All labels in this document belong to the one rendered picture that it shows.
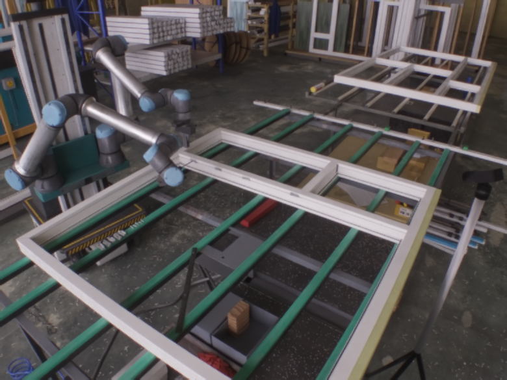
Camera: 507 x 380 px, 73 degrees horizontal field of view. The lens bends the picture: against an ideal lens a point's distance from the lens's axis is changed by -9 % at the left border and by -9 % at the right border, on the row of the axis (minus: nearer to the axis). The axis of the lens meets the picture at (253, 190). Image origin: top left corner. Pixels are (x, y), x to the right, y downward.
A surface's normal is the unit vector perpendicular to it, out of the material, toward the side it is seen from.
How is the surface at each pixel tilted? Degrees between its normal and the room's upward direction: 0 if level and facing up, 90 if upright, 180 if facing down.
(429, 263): 0
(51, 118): 84
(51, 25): 90
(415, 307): 0
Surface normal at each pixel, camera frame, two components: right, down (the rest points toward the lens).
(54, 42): 0.72, 0.37
